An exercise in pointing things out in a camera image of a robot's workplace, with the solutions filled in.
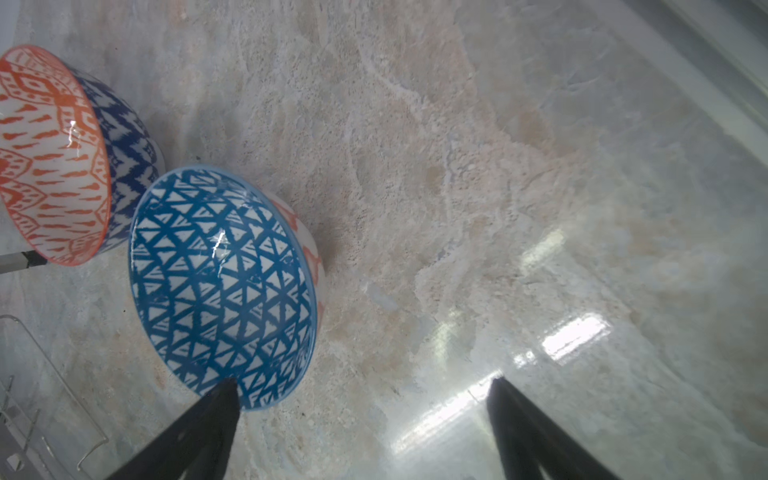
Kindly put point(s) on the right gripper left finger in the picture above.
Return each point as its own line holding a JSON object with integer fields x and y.
{"x": 196, "y": 446}

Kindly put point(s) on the blue triangle patterned bowl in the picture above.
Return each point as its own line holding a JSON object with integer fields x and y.
{"x": 228, "y": 283}

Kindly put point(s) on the steel two-tier dish rack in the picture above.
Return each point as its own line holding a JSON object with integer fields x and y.
{"x": 46, "y": 430}

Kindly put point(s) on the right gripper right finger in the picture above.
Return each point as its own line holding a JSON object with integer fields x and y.
{"x": 533, "y": 446}

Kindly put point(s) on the red patterned ceramic bowl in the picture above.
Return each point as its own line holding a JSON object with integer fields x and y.
{"x": 75, "y": 157}

